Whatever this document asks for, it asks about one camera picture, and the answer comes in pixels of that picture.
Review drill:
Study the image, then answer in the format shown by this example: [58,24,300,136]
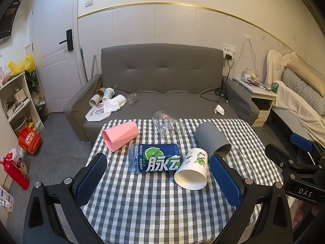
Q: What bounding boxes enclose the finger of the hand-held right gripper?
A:
[264,144,320,176]
[290,133,325,168]

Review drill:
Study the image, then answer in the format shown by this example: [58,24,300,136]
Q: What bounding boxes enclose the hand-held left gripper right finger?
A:
[210,155,295,244]

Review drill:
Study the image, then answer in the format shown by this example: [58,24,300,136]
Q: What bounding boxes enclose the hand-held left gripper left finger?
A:
[23,153,107,244]

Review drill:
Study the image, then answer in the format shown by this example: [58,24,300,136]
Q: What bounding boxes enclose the white paper cup green print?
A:
[174,147,209,191]

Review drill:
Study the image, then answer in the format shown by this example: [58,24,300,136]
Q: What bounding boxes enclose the grey cup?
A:
[195,122,232,157]

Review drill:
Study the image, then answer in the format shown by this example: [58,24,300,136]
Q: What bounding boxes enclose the pink faceted cup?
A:
[102,121,140,152]

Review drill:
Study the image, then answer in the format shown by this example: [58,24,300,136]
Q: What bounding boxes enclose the blue label plastic bottle cup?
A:
[128,143,182,174]

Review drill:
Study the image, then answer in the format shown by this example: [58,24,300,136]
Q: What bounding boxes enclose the clear glass cup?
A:
[152,110,187,143]

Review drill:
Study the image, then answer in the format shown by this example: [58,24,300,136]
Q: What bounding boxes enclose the white paper cup blue print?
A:
[102,88,115,101]

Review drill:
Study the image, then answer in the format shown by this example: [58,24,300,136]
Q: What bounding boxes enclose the person's right hand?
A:
[292,199,324,229]

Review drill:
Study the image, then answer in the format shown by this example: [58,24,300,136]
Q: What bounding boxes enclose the white blanket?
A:
[275,83,325,143]

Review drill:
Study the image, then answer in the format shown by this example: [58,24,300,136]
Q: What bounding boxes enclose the striped pillow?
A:
[282,67,325,115]

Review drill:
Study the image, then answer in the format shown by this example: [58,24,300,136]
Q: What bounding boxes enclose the cream nightstand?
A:
[232,76,279,127]

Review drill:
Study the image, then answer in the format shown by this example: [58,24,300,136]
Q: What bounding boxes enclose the checked tablecloth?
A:
[81,118,287,244]

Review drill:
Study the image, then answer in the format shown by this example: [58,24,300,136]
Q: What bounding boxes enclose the octagonal paper plate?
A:
[85,104,111,122]

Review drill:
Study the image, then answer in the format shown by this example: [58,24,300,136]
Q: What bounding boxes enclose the beige pillow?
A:
[289,58,325,96]

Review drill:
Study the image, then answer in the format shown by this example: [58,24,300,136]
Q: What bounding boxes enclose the red bag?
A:
[17,125,42,156]

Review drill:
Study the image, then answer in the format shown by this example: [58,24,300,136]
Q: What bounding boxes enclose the white plastic bag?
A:
[5,147,29,176]

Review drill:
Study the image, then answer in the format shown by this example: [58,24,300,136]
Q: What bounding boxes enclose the cream headboard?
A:
[264,50,299,87]

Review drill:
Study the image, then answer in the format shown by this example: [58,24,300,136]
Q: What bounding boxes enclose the black bin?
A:
[37,104,49,122]

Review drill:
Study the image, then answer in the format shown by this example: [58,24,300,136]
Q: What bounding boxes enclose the printed paper sheets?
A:
[0,185,15,213]

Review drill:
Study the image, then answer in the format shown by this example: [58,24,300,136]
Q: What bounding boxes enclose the white shelf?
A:
[0,71,44,138]

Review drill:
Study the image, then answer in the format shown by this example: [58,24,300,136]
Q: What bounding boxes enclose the white door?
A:
[31,0,86,114]

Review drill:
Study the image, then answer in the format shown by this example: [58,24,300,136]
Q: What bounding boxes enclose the green plant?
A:
[24,70,40,95]

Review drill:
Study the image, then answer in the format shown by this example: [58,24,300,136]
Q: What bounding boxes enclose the yellow plastic bag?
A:
[7,54,36,75]

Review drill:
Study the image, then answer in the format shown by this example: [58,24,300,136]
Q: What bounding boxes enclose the grey sofa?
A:
[63,43,260,143]

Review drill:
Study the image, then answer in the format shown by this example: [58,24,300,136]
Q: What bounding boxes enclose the black door lock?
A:
[59,29,74,51]

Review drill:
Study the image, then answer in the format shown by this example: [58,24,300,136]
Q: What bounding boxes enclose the black screen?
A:
[0,0,24,41]

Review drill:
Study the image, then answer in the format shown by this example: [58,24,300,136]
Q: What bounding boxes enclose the black cable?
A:
[200,56,235,105]

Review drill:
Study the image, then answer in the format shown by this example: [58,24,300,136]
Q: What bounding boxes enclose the white cable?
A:
[238,38,257,78]

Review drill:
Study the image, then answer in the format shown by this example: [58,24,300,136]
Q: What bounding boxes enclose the mop handle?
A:
[80,46,89,82]

